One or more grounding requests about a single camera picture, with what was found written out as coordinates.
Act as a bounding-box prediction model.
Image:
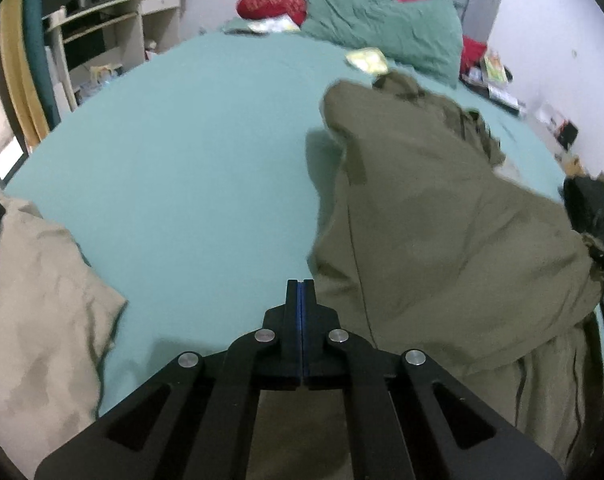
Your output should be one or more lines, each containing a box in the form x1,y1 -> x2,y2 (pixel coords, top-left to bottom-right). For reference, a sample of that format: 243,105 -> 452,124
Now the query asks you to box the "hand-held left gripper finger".
34,279 -> 303,480
302,279 -> 565,480

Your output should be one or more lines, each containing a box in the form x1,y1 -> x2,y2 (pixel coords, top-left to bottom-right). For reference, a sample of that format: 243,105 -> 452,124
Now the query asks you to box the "olive green garment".
246,71 -> 604,480

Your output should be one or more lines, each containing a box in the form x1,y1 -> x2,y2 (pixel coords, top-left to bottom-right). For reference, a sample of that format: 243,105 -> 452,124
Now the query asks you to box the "bed with teal sheet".
4,15 -> 604,418

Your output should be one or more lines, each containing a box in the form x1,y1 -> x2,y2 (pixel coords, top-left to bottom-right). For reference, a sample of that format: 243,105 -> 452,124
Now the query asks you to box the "beige garment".
0,187 -> 128,461

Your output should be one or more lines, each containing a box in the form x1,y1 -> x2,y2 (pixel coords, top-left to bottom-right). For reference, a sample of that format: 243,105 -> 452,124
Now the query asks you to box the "pale printed packet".
249,16 -> 301,34

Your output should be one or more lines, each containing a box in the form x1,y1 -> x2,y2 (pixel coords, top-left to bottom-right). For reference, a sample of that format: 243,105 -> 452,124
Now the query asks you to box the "teal pillow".
300,0 -> 465,90

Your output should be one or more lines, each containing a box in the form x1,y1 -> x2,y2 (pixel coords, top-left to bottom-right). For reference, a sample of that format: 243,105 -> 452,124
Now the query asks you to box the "small black box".
557,122 -> 579,151

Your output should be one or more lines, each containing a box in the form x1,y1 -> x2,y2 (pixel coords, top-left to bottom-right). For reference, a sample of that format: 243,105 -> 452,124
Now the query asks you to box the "pale wooden shelf unit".
44,0 -> 190,111

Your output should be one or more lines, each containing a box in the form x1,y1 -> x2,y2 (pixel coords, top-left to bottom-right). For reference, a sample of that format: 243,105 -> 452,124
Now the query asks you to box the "grey padded headboard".
312,0 -> 503,43

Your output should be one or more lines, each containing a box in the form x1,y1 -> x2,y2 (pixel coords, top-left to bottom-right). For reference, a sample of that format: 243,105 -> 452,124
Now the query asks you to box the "yellow curtain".
0,0 -> 50,146

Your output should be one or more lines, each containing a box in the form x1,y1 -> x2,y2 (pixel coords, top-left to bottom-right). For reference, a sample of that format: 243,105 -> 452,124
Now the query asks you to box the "teal curtain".
22,0 -> 62,131

